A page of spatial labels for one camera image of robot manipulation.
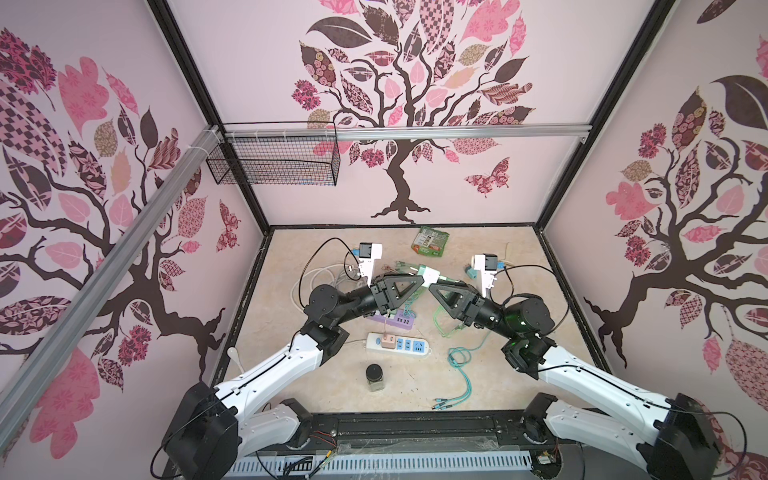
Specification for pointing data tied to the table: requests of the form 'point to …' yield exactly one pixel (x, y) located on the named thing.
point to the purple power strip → (398, 318)
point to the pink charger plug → (388, 341)
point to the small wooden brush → (508, 249)
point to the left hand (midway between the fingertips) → (425, 287)
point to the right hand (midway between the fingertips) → (434, 287)
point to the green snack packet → (430, 242)
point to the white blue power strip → (404, 345)
